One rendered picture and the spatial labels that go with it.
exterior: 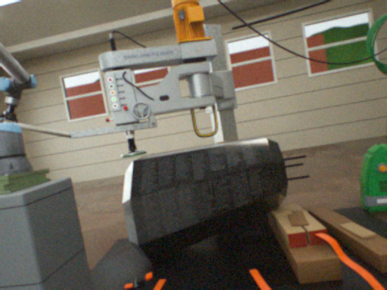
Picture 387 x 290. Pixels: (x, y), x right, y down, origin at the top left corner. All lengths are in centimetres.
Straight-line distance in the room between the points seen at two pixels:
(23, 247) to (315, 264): 153
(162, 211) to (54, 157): 824
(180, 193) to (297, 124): 672
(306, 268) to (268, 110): 679
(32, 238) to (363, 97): 842
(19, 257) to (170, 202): 96
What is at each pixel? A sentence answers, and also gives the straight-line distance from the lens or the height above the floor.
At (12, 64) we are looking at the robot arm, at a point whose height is 157.
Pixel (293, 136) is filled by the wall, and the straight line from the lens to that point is 851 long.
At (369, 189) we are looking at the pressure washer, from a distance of 303.
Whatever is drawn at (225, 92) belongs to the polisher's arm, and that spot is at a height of 132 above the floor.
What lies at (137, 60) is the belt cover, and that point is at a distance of 245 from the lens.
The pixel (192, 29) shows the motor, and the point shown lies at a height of 182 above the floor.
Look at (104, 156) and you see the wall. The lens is 932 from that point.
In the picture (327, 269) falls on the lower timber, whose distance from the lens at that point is 196.
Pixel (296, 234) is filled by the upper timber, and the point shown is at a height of 23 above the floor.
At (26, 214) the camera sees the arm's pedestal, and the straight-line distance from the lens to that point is 155.
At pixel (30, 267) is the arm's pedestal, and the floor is 50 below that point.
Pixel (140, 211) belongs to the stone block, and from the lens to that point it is 212.
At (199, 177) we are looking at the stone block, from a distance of 208.
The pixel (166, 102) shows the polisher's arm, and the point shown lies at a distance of 241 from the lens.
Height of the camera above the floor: 100
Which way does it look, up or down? 4 degrees down
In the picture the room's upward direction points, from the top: 10 degrees counter-clockwise
